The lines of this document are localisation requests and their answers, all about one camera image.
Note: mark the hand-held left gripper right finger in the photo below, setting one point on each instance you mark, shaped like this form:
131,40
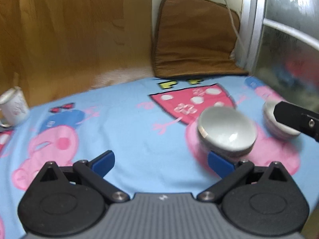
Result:
220,164

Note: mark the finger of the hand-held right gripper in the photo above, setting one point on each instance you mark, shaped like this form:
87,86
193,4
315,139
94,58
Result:
294,120

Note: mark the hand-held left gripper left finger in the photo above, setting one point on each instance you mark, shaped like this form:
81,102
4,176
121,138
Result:
104,163

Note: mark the white floral bowl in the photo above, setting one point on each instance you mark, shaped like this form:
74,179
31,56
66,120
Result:
224,129
268,119
240,155

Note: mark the cartoon pig printed blanket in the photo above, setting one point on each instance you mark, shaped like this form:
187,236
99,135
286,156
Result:
124,119

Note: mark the frosted glass panel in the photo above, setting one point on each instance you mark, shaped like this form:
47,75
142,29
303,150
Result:
291,62

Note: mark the white enamel mug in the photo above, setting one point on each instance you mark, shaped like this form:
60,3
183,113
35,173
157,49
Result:
13,107

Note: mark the brown seat cushion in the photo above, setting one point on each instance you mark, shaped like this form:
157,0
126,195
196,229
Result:
194,42

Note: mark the wood pattern sheet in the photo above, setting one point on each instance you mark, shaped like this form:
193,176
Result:
62,29

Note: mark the aluminium door frame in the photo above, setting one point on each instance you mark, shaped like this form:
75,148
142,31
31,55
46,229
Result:
251,17

